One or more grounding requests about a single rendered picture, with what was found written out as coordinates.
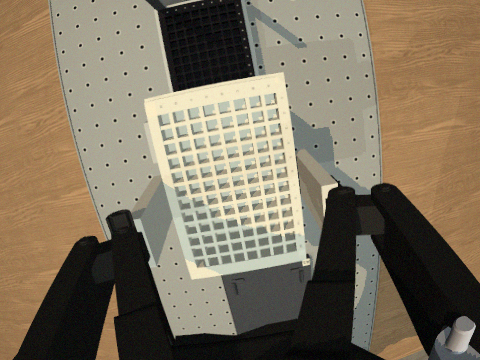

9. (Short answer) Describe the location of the white well plate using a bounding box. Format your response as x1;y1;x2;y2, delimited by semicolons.
144;72;306;279

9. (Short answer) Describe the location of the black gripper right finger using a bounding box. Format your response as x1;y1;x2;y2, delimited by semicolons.
283;149;480;360

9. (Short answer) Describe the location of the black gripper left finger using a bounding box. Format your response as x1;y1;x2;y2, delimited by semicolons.
13;175;176;360

